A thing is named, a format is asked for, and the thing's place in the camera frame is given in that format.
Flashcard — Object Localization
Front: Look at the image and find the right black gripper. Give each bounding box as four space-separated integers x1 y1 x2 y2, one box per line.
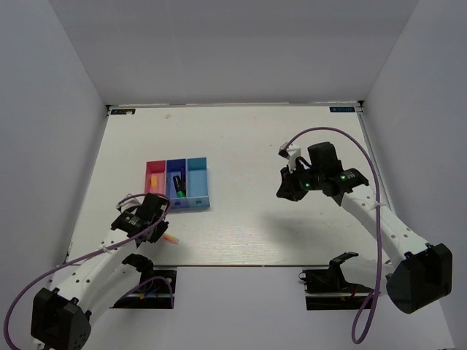
277 160 324 201

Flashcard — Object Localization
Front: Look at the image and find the yellow pink highlighter pen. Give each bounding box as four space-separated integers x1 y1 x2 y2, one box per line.
163 235 180 244

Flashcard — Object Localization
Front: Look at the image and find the green capped black highlighter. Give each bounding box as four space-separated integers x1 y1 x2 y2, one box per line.
172 175 185 198

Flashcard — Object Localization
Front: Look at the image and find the orange capped highlighter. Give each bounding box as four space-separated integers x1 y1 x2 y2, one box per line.
150 174 158 192

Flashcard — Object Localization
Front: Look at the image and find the purple capped black highlighter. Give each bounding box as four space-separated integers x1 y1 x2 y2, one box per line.
180 169 187 196

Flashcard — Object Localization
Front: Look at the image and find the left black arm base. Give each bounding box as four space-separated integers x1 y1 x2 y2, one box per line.
113 268 177 310

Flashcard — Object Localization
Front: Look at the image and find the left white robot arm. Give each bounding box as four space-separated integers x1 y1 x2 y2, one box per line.
31 193 171 349

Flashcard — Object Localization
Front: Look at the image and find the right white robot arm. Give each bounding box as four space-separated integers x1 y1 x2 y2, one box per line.
277 142 452 314

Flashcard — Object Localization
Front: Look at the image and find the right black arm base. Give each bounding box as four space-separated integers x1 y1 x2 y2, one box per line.
298 268 371 311

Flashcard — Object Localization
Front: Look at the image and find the pink container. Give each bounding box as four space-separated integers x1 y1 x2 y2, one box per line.
144 160 167 195

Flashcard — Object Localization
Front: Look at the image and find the dark blue container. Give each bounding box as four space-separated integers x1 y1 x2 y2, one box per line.
166 159 188 210

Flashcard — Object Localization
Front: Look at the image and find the light blue container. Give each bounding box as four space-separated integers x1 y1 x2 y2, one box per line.
187 157 210 208

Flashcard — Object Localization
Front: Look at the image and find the right blue corner label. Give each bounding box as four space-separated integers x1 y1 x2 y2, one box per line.
329 106 355 113

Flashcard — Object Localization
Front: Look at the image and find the blue corner label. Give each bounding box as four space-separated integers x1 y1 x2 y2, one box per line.
329 106 355 113
110 109 136 115

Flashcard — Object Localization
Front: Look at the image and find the left blue corner label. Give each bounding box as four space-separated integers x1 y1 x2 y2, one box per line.
110 109 136 115

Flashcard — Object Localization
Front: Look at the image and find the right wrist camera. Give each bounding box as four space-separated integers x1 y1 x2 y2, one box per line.
278 143 301 173

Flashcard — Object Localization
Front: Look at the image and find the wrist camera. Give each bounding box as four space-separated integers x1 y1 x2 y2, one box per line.
278 143 301 173
116 194 134 212

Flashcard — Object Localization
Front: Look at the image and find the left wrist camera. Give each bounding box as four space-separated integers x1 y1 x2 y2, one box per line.
116 194 134 212

